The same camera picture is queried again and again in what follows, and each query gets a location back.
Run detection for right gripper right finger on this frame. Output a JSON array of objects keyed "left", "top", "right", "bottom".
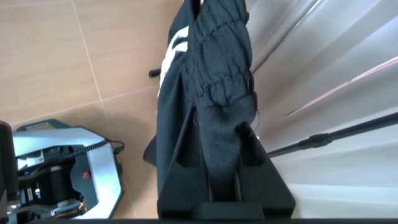
[{"left": 236, "top": 123, "right": 296, "bottom": 218}]

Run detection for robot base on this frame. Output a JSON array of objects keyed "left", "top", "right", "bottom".
[{"left": 0, "top": 118, "right": 126, "bottom": 220}]

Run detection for black clothes rack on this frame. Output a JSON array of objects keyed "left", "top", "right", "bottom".
[{"left": 148, "top": 67, "right": 398, "bottom": 159}]

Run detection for black shorts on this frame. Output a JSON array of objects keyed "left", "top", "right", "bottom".
[{"left": 142, "top": 0, "right": 259, "bottom": 202}]

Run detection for pink clothes hanger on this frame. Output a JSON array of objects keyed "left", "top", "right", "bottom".
[{"left": 284, "top": 55, "right": 398, "bottom": 118}]

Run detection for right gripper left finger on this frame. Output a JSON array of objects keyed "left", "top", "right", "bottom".
[{"left": 157, "top": 105, "right": 216, "bottom": 218}]

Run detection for beige curtain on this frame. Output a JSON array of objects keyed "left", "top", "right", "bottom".
[{"left": 244, "top": 0, "right": 398, "bottom": 219}]

